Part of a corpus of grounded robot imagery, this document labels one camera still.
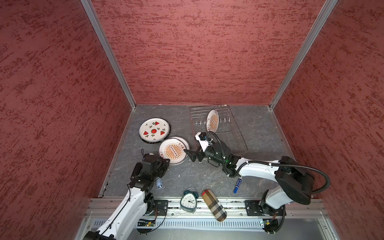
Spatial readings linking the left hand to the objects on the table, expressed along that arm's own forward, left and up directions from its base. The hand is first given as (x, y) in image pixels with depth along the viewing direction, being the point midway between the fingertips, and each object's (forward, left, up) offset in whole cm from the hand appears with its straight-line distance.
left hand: (171, 161), depth 85 cm
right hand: (+3, -10, +13) cm, 17 cm away
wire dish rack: (+25, -37, -3) cm, 45 cm away
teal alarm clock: (-20, -11, 0) cm, 23 cm away
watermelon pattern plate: (+25, +16, -2) cm, 29 cm away
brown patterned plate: (+15, -8, -2) cm, 17 cm away
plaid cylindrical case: (-25, -26, -1) cm, 36 cm away
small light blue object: (-12, +5, -1) cm, 13 cm away
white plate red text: (+9, +1, -1) cm, 9 cm away
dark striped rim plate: (+15, +11, -3) cm, 18 cm away
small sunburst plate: (+8, 0, 0) cm, 9 cm away
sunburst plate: (+28, -25, +4) cm, 38 cm away
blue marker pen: (-11, -38, -4) cm, 40 cm away
